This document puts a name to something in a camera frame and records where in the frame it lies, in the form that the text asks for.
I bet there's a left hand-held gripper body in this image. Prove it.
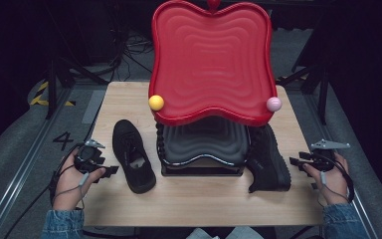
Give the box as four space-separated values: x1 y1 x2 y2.
74 138 106 174

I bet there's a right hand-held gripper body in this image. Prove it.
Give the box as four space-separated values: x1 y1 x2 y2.
306 138 351 172

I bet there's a black lace-up shoe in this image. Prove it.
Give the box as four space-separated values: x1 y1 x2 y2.
245 122 292 194
111 119 157 195

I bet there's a red and black shoe rack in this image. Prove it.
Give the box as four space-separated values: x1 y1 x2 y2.
147 0 284 177

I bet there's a person's right hand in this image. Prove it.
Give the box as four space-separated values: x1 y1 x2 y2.
302 150 351 207

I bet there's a person's left hand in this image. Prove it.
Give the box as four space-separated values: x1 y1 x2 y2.
53 148 107 212

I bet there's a grey floor tape patch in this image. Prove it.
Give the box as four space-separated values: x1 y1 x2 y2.
82 89 107 124

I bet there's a pink ball knob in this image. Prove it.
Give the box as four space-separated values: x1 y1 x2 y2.
266 96 284 114

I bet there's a black tripod stand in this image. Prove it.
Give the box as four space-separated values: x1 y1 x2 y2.
44 59 108 120
277 63 329 125

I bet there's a yellow and black floor tape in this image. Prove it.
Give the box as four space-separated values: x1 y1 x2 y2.
29 81 77 108

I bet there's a yellow ball knob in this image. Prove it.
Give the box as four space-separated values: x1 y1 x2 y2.
148 95 165 112

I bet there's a grey cord of right gripper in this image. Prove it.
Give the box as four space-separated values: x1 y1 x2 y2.
319 170 349 203

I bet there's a grey cord of gripper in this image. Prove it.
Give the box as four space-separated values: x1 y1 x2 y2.
319 170 349 203
54 171 91 210

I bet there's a grey cord of left gripper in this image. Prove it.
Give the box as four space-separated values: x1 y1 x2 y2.
54 171 91 210

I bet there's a metal floor rail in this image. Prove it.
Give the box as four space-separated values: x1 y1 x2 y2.
302 93 379 239
0 89 74 239

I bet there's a bundle of black floor cables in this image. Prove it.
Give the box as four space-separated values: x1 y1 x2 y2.
110 31 155 83

